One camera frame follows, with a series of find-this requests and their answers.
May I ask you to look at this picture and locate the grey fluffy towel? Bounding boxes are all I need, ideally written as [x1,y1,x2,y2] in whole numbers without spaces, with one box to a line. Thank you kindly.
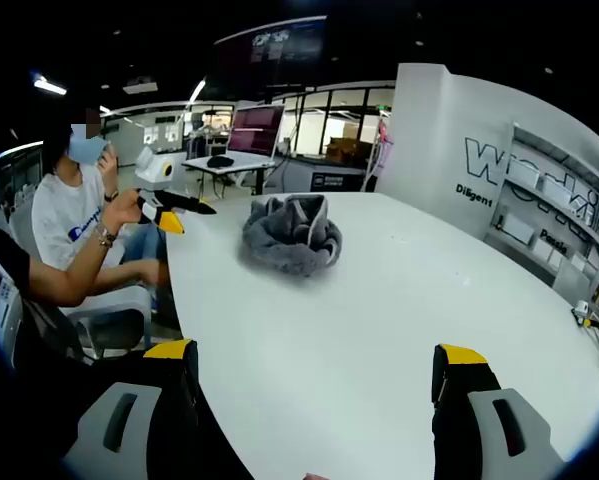
[240,193,344,280]

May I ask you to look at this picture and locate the person's left hand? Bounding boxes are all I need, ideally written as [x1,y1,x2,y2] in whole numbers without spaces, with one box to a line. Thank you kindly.
[101,188,143,232]

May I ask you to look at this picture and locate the white office desk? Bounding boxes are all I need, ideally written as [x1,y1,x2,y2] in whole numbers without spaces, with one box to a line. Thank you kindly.
[180,151,276,197]

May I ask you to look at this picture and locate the ceiling projector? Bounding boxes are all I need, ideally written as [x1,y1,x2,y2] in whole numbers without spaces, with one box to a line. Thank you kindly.
[122,76,159,95]

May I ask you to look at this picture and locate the white chair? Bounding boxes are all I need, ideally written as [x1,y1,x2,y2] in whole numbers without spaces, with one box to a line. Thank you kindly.
[57,282,154,362]

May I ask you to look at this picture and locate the ceiling light strip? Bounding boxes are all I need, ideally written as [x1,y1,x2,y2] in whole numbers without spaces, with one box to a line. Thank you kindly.
[32,74,69,97]

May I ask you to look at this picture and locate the grey cabinet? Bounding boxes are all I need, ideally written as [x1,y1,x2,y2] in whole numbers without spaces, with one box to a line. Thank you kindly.
[272,154,369,195]

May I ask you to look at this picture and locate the white device with yellow plug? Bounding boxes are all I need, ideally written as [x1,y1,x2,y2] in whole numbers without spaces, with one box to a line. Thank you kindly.
[570,299,599,331]

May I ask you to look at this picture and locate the person operator in black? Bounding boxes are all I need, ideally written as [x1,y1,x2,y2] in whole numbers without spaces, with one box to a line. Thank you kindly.
[0,227,150,451]

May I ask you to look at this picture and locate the white worn chest device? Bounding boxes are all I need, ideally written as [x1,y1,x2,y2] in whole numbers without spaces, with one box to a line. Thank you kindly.
[0,278,24,354]

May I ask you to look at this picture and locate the cardboard boxes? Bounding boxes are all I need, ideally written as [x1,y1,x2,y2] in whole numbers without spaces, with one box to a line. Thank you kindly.
[325,136,374,162]

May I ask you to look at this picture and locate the grey metal shelf unit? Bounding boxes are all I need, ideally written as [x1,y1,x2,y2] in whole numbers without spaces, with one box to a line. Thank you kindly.
[482,121,599,321]

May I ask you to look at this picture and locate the bead bracelet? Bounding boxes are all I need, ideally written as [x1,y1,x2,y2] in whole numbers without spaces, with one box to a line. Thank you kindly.
[95,222,119,250]

